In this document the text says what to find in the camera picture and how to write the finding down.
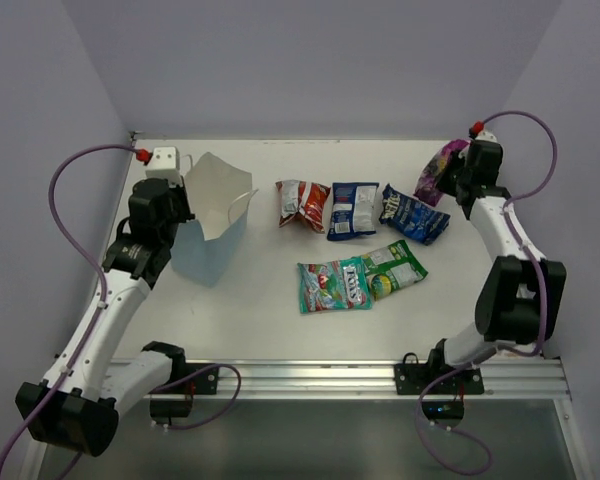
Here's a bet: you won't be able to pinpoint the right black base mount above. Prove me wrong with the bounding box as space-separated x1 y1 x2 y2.
393 348 485 427

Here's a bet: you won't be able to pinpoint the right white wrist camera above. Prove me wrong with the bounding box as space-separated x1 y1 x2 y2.
469 121 498 143

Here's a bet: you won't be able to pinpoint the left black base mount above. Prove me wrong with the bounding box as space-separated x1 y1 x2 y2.
149 363 219 425

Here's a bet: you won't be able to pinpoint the blue white snack bag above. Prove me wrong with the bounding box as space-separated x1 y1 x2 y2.
327 182 379 241

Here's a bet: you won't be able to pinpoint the aluminium rail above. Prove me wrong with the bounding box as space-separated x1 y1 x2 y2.
97 357 574 400

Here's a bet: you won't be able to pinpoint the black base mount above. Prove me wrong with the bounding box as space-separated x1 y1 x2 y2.
149 363 219 425
393 348 485 427

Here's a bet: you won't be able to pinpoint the teal candy bag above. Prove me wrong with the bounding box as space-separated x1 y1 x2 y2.
297 257 372 314

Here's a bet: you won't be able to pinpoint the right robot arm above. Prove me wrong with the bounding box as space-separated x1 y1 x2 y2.
425 139 566 393

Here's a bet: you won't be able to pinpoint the green snack bag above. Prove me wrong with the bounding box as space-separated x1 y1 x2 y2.
361 240 428 300

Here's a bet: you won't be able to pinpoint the purple snack bag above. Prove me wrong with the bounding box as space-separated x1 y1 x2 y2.
414 139 469 207

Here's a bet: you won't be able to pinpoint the blue kettle chips bag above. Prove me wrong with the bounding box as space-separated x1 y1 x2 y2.
379 184 451 245

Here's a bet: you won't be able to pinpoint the light blue paper bag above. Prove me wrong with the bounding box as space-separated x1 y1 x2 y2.
171 152 257 287

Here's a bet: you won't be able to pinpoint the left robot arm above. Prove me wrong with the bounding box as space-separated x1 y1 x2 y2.
15 178 194 457

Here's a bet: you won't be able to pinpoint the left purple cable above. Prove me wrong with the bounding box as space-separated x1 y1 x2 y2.
0 144 151 480

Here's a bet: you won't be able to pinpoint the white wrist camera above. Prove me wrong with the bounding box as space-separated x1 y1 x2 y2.
135 146 183 186
469 121 498 143

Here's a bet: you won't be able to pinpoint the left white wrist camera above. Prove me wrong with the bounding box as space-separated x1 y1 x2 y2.
135 146 183 186

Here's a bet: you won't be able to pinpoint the red chips bag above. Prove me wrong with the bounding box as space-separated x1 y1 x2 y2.
276 180 331 234

